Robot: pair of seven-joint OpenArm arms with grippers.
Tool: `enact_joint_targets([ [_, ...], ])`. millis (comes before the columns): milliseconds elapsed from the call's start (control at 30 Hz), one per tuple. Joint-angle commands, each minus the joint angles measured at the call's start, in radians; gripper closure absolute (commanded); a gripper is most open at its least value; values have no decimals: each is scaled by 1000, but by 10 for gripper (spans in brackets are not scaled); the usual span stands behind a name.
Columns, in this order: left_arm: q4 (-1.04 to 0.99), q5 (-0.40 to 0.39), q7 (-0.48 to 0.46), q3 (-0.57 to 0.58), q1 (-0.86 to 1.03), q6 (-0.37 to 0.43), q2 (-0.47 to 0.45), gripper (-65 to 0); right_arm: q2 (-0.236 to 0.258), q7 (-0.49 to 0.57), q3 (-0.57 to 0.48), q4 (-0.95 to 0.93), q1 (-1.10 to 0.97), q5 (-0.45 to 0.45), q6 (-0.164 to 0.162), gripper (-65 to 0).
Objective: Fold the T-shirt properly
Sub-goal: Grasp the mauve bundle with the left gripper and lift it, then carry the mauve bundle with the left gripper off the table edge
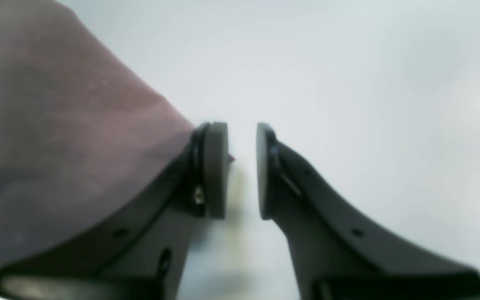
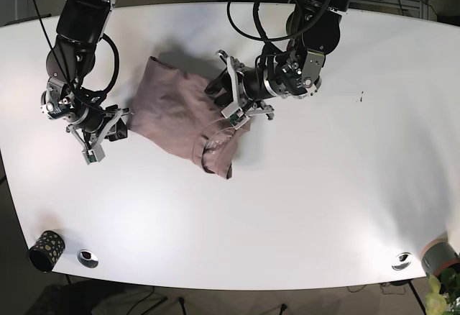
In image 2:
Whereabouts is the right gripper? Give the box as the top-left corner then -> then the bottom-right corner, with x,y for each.
68,106 -> 130,165

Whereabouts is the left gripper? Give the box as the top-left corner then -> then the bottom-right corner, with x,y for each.
204,50 -> 275,129

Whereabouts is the dusty pink garment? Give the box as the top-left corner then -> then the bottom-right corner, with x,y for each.
128,57 -> 251,179

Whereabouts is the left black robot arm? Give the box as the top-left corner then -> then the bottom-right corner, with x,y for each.
205,0 -> 350,129

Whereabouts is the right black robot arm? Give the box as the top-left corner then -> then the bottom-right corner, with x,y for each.
41,0 -> 130,164

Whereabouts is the left silver table grommet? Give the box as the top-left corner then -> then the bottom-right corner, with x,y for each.
77,250 -> 98,268

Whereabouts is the silver table grommet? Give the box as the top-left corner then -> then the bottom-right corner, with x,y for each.
77,250 -> 98,268
391,252 -> 413,271

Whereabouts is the black gold-dotted cup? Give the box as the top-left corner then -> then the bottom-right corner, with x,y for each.
27,230 -> 65,273

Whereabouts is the right silver table grommet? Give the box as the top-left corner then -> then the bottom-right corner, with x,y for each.
391,252 -> 413,271

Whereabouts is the grey flower pot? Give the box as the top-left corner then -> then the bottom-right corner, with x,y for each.
420,239 -> 459,277

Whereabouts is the green potted plant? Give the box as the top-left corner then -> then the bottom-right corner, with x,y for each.
425,268 -> 459,315

